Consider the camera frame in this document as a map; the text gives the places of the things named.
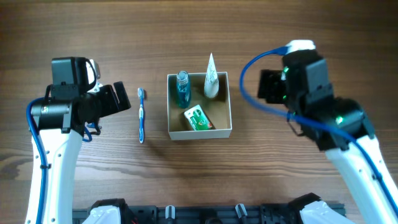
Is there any blue mouthwash bottle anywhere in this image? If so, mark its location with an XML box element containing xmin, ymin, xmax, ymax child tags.
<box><xmin>176</xmin><ymin>71</ymin><xmax>191</xmax><ymax>108</ymax></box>

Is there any green white soap packet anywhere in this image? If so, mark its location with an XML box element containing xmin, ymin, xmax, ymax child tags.
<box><xmin>184</xmin><ymin>105</ymin><xmax>213</xmax><ymax>131</ymax></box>

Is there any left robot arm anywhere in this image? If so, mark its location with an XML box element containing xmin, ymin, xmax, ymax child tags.
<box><xmin>25</xmin><ymin>57</ymin><xmax>131</xmax><ymax>223</ymax></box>

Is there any black mounting rail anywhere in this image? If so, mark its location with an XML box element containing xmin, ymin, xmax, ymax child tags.
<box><xmin>73</xmin><ymin>198</ymin><xmax>348</xmax><ymax>224</ymax></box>

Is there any blue white toothbrush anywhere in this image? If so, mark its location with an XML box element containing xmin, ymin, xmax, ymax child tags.
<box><xmin>137</xmin><ymin>88</ymin><xmax>145</xmax><ymax>144</ymax></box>

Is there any white lotion tube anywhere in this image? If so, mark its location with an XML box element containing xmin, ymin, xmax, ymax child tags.
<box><xmin>204</xmin><ymin>53</ymin><xmax>219</xmax><ymax>98</ymax></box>

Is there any white cardboard box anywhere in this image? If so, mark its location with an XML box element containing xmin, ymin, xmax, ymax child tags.
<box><xmin>167</xmin><ymin>72</ymin><xmax>232</xmax><ymax>141</ymax></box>

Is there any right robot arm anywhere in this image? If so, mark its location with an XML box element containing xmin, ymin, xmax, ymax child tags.
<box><xmin>266</xmin><ymin>47</ymin><xmax>397</xmax><ymax>223</ymax></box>

